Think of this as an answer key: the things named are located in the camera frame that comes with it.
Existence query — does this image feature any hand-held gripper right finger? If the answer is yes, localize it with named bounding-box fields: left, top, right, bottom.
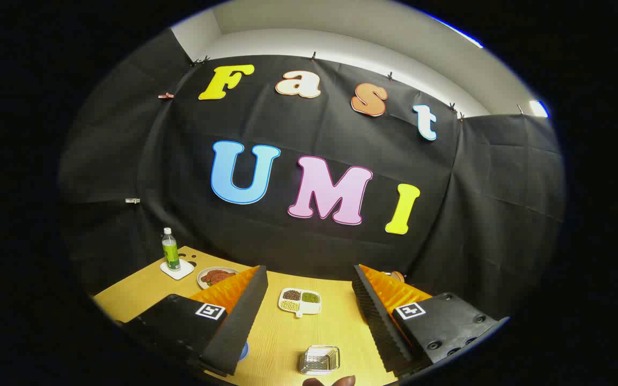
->
left=352, top=264, right=510, bottom=378

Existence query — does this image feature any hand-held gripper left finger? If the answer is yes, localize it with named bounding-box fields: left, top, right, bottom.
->
left=120, top=265, right=269, bottom=377

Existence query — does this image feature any oval plate with sausage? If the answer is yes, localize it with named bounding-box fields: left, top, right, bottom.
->
left=197, top=266, right=240, bottom=290

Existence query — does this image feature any white divided dish with beans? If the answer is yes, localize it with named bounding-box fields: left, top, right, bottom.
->
left=278, top=288, right=322, bottom=318

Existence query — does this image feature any white square coaster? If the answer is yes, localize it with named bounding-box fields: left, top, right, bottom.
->
left=160, top=259, right=195, bottom=281

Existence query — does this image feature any green label plastic bottle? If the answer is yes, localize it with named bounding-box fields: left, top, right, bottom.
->
left=161, top=227, right=181, bottom=271

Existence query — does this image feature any black backdrop cloth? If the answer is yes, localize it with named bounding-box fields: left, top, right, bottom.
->
left=58, top=29, right=566, bottom=322

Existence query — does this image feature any square metal wire basket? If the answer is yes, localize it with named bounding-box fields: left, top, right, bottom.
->
left=299, top=345, right=341, bottom=375

